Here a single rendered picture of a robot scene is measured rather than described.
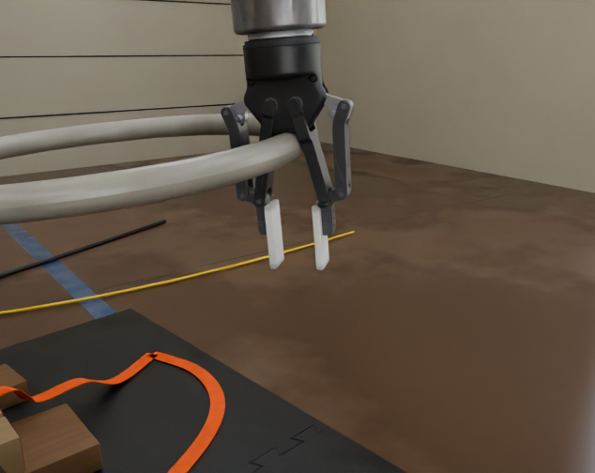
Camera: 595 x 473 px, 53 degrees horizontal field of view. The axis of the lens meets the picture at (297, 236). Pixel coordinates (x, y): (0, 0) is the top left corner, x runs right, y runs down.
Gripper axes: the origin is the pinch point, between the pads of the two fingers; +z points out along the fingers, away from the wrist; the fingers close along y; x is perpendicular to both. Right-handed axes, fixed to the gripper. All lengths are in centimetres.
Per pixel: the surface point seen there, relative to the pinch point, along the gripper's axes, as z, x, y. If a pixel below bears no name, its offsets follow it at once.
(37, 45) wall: -39, -400, 341
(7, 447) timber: 63, -35, 85
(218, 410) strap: 83, -84, 55
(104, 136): -9.0, -18.7, 33.9
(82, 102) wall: 13, -425, 325
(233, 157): -10.7, 11.1, 1.7
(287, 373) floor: 86, -113, 42
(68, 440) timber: 73, -51, 82
